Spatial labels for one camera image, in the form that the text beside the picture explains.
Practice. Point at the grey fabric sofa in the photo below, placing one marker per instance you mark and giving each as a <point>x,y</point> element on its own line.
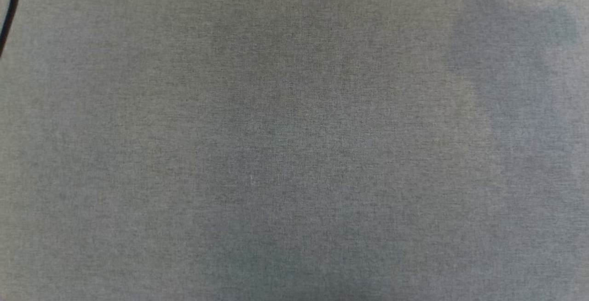
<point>294,153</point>

